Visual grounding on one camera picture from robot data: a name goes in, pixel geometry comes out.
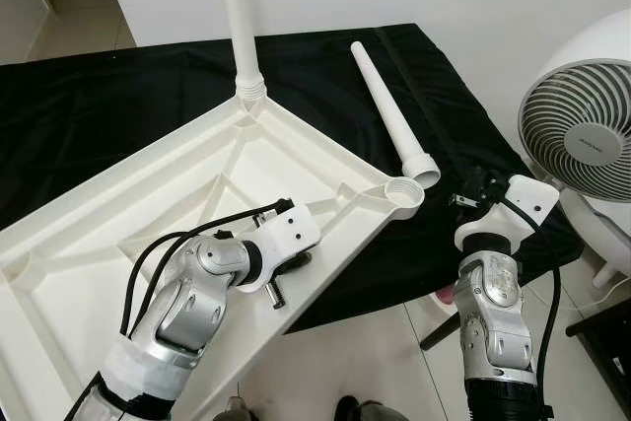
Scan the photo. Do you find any round extension cord reel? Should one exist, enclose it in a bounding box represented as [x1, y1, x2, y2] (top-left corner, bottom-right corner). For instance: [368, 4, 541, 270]
[431, 281, 464, 314]

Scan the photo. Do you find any robot leg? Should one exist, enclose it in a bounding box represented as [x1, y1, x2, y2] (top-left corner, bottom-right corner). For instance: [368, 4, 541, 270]
[333, 396, 395, 421]
[215, 396, 255, 421]

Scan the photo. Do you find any white plastic table leg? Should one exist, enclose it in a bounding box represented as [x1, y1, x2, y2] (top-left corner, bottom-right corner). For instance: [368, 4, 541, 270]
[351, 41, 442, 188]
[217, 0, 267, 103]

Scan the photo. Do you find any white floor fan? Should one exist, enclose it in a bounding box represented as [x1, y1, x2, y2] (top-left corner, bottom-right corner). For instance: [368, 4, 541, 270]
[518, 9, 631, 289]

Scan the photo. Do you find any black tablecloth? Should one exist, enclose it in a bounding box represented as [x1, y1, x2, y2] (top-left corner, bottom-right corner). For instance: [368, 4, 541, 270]
[0, 24, 585, 335]

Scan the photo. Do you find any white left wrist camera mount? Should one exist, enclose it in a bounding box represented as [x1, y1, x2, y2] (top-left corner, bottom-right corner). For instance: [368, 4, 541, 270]
[237, 199, 321, 294]

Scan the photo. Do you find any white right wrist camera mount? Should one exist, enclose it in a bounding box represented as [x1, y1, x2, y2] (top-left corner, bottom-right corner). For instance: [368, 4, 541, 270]
[456, 175, 558, 245]

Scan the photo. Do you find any robot left leg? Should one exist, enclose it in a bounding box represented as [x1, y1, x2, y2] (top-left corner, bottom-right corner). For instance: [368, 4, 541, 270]
[215, 396, 255, 421]

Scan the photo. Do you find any robot right leg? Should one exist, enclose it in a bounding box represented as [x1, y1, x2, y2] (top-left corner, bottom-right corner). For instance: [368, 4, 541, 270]
[333, 396, 395, 421]

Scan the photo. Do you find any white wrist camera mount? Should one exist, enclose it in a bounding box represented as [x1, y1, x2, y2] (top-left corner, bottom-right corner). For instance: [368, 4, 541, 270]
[237, 199, 321, 294]
[456, 175, 558, 245]

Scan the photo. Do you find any black table frame leg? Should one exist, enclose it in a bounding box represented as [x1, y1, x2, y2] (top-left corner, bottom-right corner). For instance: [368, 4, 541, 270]
[419, 313, 464, 351]

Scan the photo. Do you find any white plastic table top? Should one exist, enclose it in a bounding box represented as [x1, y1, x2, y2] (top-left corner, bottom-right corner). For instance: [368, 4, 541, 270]
[0, 86, 425, 421]

